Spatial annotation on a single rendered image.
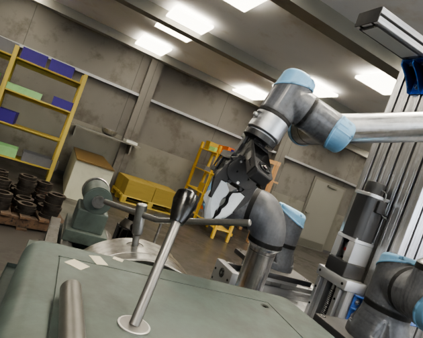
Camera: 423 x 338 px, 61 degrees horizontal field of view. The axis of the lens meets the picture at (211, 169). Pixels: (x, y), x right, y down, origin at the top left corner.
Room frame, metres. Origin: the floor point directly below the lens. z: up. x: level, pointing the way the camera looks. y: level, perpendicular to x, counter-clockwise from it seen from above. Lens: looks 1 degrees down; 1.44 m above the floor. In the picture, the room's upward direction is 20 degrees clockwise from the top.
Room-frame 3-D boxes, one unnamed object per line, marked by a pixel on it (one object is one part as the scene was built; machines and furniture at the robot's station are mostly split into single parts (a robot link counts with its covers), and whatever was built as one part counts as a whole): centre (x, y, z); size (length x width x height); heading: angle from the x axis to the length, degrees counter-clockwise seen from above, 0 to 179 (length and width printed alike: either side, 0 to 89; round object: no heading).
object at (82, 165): (7.28, 2.34, 0.36); 2.09 x 0.67 x 0.71; 24
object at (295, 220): (1.37, -0.34, 1.33); 0.13 x 0.12 x 0.14; 72
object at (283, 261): (1.37, -0.34, 1.21); 0.15 x 0.15 x 0.10
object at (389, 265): (0.91, -0.54, 1.33); 0.13 x 0.12 x 0.14; 3
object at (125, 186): (8.35, 1.22, 0.25); 1.44 x 1.04 x 0.50; 114
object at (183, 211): (0.46, 0.02, 1.38); 0.04 x 0.03 x 0.05; 21
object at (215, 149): (8.35, -0.22, 0.97); 2.21 x 0.57 x 1.93; 24
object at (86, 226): (1.85, 0.50, 1.01); 0.30 x 0.20 x 0.29; 21
